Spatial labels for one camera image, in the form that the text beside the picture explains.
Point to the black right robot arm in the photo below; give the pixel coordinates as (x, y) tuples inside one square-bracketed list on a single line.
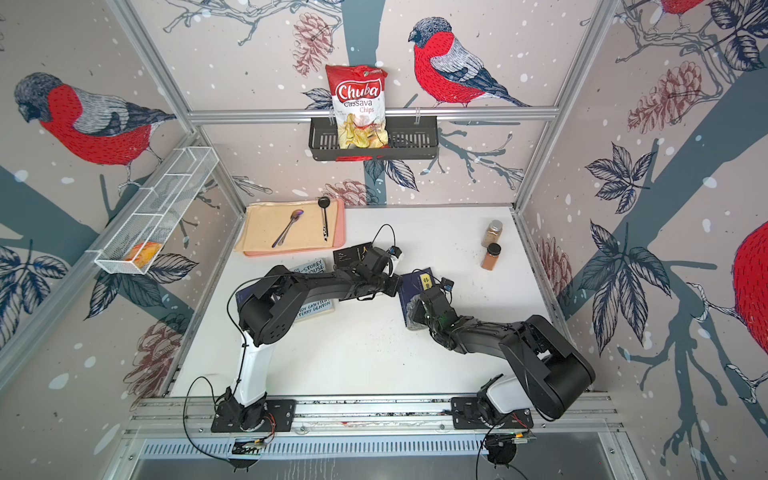
[(549, 374)]

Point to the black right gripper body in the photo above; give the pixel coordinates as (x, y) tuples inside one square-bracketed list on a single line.
[(421, 316)]

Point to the red Chuba chips bag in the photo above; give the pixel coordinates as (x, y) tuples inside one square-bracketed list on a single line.
[(358, 104)]

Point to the black ladle spoon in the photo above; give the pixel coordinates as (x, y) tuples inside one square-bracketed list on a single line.
[(324, 203)]

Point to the beige placemat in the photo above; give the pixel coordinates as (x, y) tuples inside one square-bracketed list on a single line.
[(282, 231)]

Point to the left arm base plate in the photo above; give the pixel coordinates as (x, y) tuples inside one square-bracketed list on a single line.
[(265, 415)]

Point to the black wall basket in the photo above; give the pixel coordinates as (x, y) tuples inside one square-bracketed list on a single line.
[(409, 138)]

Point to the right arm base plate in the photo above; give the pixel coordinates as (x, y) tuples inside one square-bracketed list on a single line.
[(470, 413)]

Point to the white wire wall shelf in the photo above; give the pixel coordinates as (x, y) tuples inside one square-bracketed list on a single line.
[(160, 206)]

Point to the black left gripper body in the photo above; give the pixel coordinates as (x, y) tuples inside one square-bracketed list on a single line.
[(385, 285)]

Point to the orange spice jar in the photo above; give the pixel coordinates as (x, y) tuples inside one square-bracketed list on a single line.
[(493, 251)]

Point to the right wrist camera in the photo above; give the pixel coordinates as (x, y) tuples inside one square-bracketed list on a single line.
[(446, 284)]

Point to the black portrait cover book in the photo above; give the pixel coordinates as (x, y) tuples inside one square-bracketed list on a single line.
[(351, 255)]

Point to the beige spice jar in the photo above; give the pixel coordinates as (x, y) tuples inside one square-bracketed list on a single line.
[(492, 233)]

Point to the iridescent purple spoon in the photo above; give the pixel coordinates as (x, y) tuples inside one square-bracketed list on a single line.
[(294, 217)]

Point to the blue book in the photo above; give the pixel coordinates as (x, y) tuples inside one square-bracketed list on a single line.
[(243, 296), (413, 285)]

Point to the grey striped cloth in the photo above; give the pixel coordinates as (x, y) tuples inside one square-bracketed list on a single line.
[(410, 314)]

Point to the orange packet in shelf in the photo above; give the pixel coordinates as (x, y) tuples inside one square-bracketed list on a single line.
[(142, 254)]

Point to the Treehouse colourful paperback book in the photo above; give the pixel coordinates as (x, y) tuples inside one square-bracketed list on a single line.
[(316, 308)]

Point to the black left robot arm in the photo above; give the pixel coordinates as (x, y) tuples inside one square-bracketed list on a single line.
[(268, 308)]

